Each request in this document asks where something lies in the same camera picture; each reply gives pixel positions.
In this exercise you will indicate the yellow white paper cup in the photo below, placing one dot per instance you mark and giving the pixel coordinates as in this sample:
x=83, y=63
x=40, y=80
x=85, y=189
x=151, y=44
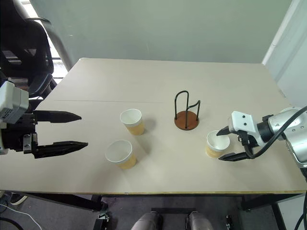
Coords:
x=135, y=127
x=120, y=153
x=216, y=149

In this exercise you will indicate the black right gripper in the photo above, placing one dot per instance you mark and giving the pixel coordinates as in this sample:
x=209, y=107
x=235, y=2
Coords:
x=247, y=141

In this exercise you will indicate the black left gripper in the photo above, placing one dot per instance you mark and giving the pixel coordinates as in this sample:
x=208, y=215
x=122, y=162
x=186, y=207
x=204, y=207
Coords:
x=16, y=136

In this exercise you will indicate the black office chair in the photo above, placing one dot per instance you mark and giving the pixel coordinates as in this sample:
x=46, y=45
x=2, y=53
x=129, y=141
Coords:
x=21, y=48

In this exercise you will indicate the black white shoe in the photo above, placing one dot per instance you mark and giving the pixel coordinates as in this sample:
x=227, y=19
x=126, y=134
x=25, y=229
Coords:
x=18, y=199

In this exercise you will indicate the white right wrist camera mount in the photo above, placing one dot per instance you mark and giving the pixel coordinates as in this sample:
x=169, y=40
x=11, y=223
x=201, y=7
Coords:
x=242, y=122

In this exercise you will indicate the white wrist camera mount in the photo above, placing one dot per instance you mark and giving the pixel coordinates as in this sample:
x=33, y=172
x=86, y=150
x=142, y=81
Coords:
x=13, y=100
x=242, y=122

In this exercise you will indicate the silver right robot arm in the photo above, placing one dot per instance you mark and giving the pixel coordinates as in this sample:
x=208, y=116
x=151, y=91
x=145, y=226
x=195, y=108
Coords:
x=297, y=145

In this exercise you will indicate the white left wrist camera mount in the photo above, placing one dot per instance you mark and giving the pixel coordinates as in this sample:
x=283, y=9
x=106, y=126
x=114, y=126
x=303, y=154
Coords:
x=13, y=100

